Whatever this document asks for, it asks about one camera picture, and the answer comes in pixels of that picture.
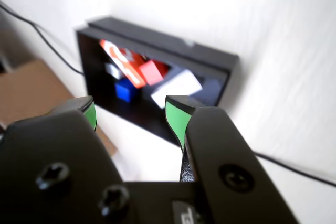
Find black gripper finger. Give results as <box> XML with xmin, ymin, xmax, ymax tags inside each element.
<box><xmin>0</xmin><ymin>96</ymin><xmax>137</xmax><ymax>224</ymax></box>
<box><xmin>165</xmin><ymin>95</ymin><xmax>300</xmax><ymax>224</ymax></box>

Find blue wooden cube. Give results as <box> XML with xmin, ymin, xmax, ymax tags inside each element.
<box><xmin>114</xmin><ymin>78</ymin><xmax>139</xmax><ymax>103</ymax></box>

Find white rectangular box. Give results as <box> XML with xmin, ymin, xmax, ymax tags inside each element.
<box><xmin>151</xmin><ymin>69</ymin><xmax>203</xmax><ymax>109</ymax></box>

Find black box tray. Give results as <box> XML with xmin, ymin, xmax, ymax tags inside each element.
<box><xmin>76</xmin><ymin>28</ymin><xmax>229</xmax><ymax>147</ymax></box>

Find red wooden cube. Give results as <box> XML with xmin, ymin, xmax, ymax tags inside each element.
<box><xmin>138</xmin><ymin>60</ymin><xmax>170</xmax><ymax>86</ymax></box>

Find large brown cardboard box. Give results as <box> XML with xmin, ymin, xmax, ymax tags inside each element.
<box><xmin>0</xmin><ymin>60</ymin><xmax>118</xmax><ymax>158</ymax></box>

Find orange printed small box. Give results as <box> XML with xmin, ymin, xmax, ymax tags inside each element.
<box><xmin>99</xmin><ymin>39</ymin><xmax>148</xmax><ymax>88</ymax></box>

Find small pale wooden piece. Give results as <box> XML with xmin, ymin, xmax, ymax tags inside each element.
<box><xmin>104</xmin><ymin>62</ymin><xmax>123</xmax><ymax>80</ymax></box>

